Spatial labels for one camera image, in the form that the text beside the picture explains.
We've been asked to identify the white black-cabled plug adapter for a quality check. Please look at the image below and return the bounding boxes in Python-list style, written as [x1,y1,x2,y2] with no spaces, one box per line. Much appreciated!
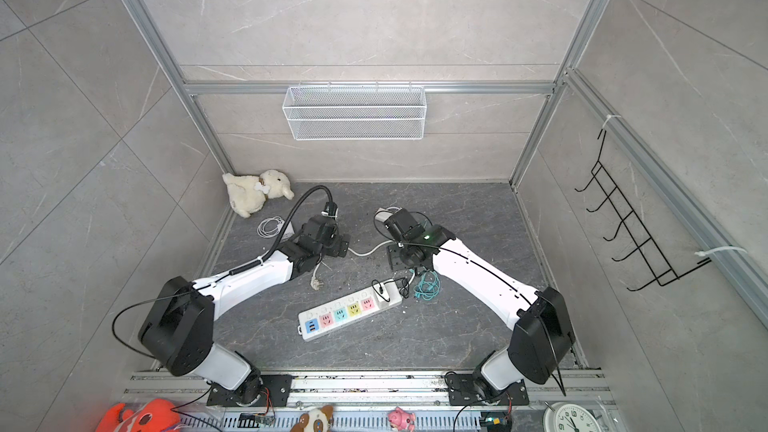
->
[371,277,413,303]

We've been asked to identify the white charger with cable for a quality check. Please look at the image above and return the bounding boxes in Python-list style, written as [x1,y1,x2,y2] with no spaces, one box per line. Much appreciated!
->
[257,216,294,239]
[374,207,400,223]

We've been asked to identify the white power strip cord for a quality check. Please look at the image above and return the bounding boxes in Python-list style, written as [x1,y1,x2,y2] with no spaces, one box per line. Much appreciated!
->
[308,238,397,291]

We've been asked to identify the white power strip colourful sockets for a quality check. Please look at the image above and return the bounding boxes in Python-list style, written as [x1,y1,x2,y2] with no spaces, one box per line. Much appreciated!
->
[298,284,403,341]

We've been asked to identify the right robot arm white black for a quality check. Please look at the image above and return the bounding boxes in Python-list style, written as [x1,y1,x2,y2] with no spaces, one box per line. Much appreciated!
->
[374,208,576,402]

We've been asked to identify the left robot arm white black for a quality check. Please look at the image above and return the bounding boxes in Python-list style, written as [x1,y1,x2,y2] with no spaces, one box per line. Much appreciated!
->
[111,185,350,406]

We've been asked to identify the white plush lamb toy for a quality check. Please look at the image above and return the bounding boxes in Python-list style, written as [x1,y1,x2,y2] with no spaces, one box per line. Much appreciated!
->
[222,170,295,218]

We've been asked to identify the pink plush toy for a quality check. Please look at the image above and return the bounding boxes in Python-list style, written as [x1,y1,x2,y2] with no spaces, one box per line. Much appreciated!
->
[387,407,416,432]

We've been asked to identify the brown white plush dog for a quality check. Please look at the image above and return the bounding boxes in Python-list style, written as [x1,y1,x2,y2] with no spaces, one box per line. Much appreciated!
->
[290,405,334,432]

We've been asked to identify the white alarm clock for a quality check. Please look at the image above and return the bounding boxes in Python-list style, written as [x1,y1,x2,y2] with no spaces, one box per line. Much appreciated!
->
[543,402,602,432]

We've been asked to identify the red plush toy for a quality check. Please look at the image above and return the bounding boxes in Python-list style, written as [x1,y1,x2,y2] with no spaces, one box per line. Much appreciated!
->
[96,398,181,432]

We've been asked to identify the teal tangled cable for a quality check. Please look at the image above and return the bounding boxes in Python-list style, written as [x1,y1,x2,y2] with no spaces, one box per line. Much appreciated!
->
[413,269,442,302]

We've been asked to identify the white charger with coiled cable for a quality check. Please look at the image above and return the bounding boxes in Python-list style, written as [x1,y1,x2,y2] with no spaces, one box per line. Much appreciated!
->
[257,216,294,239]

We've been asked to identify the white wire mesh basket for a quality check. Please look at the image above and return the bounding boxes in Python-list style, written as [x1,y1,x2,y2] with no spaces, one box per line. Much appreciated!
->
[282,85,428,141]

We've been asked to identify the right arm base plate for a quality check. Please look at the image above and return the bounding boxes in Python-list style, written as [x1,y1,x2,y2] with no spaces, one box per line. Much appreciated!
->
[443,371,530,406]

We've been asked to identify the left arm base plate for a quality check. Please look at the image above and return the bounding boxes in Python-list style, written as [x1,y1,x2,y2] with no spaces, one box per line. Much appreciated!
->
[206,374,293,407]

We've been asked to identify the black wire hook rack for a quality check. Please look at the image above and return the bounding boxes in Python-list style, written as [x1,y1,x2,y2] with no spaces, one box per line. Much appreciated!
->
[574,130,713,292]

